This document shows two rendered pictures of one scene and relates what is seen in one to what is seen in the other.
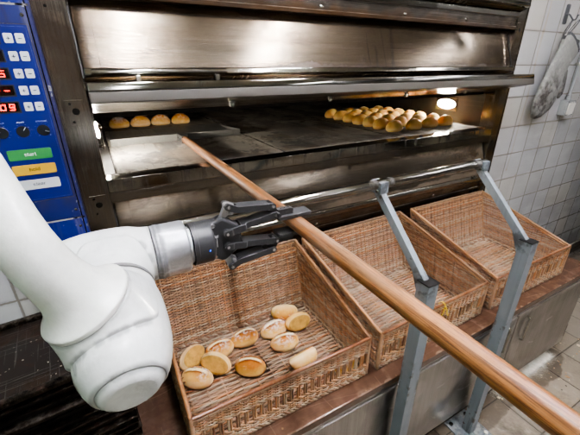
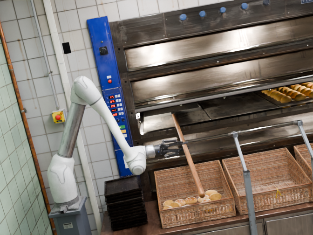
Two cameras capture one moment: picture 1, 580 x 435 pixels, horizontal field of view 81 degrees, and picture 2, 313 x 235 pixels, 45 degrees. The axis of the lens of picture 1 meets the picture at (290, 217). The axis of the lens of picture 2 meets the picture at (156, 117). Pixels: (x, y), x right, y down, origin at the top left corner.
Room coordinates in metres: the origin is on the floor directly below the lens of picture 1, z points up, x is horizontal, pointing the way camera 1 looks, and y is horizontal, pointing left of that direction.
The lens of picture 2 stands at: (-1.63, -1.08, 2.02)
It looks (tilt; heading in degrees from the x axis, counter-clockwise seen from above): 14 degrees down; 29
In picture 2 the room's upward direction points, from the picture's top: 10 degrees counter-clockwise
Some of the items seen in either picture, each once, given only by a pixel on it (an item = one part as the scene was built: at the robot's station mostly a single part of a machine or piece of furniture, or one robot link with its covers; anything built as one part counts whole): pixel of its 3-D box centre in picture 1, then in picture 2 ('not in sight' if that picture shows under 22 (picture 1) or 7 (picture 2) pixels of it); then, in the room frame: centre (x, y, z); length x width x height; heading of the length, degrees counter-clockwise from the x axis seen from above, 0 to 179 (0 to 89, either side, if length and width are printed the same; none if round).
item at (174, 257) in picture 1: (173, 248); (150, 151); (0.50, 0.20, 1.20); 0.09 x 0.06 x 0.09; 28
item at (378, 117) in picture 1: (385, 116); (295, 90); (2.04, -0.55, 1.21); 0.61 x 0.48 x 0.06; 29
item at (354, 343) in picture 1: (256, 324); (192, 192); (0.86, 0.11, 0.72); 0.56 x 0.49 x 0.28; 119
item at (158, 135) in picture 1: (172, 130); (171, 109); (1.65, 0.56, 1.19); 0.55 x 0.36 x 0.03; 119
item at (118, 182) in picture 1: (350, 149); (247, 116); (1.39, -0.25, 1.16); 1.80 x 0.06 x 0.04; 119
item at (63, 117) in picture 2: not in sight; (59, 116); (0.60, 1.03, 1.46); 0.10 x 0.07 x 0.10; 119
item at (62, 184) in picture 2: not in sight; (61, 181); (0.06, 0.63, 1.17); 0.18 x 0.16 x 0.22; 46
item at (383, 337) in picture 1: (390, 274); (264, 178); (1.14, -0.40, 0.72); 0.56 x 0.49 x 0.28; 120
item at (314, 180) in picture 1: (351, 184); (249, 133); (1.37, -0.26, 1.02); 1.79 x 0.11 x 0.19; 119
